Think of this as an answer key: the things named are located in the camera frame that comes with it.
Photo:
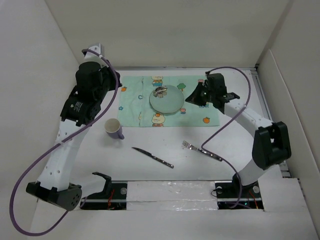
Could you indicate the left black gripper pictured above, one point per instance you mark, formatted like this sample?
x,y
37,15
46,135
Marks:
x,y
109,71

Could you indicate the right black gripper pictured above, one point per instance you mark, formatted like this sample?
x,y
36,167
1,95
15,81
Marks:
x,y
193,98

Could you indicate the green cartoon print cloth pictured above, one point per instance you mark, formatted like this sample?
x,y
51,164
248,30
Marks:
x,y
134,109

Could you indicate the light green floral plate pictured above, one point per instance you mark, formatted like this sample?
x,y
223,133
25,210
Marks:
x,y
166,99

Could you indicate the purple ceramic mug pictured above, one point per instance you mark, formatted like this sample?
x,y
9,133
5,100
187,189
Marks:
x,y
114,129

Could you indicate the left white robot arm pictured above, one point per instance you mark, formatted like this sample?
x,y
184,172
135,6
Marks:
x,y
79,111

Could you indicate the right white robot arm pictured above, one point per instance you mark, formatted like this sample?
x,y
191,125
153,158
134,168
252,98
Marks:
x,y
271,142

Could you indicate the steel fork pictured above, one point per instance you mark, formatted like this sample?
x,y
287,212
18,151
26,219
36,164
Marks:
x,y
212,155

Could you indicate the steel table knife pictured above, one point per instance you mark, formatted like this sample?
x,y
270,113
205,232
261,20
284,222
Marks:
x,y
154,157

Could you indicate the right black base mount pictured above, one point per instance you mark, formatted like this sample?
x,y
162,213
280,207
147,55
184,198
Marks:
x,y
229,196

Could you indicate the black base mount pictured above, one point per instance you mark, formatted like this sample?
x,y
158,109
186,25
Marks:
x,y
229,196
113,198

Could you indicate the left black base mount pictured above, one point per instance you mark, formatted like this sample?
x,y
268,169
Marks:
x,y
113,198

